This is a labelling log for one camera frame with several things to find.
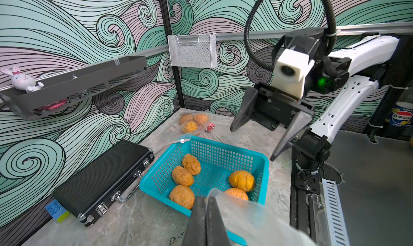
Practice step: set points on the black aluminium case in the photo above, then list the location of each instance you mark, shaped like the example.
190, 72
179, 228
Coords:
89, 194

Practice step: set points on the clear pink-zipper bag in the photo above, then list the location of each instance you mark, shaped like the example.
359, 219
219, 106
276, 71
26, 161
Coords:
172, 133

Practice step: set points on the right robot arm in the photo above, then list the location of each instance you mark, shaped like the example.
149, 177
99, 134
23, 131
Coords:
314, 90

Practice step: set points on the white pink bunny figurine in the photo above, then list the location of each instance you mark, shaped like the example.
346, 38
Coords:
22, 81

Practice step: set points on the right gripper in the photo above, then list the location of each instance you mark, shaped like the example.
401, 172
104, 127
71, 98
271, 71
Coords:
270, 107

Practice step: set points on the pepsi can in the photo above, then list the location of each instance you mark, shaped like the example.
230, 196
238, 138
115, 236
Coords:
400, 115

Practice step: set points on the clear blue-zipper bag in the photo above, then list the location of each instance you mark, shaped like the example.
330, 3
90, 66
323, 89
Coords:
254, 223

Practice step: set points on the clear acrylic wall holder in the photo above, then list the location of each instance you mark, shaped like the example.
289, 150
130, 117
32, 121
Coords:
193, 51

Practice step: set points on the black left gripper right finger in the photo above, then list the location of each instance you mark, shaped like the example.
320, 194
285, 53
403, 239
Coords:
216, 234

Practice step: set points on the black wall shelf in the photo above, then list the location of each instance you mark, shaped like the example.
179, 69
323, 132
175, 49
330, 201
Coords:
71, 87

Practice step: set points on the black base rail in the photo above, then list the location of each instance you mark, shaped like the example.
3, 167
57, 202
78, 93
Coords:
303, 207

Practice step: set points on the white slotted cable duct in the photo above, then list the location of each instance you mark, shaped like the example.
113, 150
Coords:
338, 235

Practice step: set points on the teal plastic basket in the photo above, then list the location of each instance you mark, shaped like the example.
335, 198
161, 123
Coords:
218, 161

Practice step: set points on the blue small object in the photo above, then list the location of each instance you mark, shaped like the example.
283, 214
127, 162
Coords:
57, 211

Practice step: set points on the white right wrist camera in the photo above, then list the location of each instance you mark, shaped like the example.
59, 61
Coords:
290, 72

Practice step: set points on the pink small toy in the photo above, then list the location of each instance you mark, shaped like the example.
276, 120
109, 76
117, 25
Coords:
210, 127

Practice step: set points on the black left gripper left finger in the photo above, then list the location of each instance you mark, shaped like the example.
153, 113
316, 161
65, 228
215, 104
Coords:
195, 234

